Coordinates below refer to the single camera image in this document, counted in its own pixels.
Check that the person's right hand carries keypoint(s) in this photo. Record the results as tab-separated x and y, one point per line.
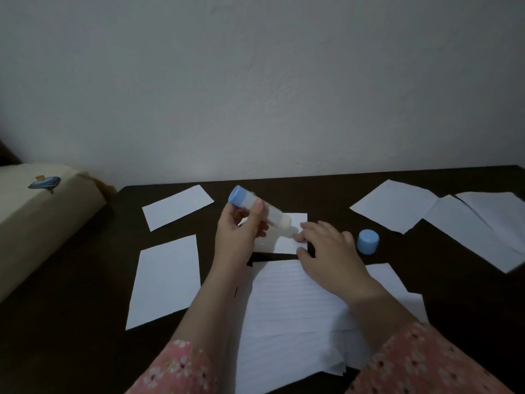
338	262

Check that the person's left hand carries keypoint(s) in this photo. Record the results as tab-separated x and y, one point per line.
234	246

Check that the blue glue stick cap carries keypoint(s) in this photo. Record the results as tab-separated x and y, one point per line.
368	242

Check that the white panda print glue stick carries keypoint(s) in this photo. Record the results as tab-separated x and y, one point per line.
246	198

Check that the white paper sheets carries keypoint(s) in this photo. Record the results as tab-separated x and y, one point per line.
176	207

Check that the person's left forearm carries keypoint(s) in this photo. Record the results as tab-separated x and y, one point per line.
197	320

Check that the person's right forearm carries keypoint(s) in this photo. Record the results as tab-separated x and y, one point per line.
389	324

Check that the beige mattress with whale print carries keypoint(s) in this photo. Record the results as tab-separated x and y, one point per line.
37	225

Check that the dark brown curtain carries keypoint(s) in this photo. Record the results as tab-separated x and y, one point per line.
6	157

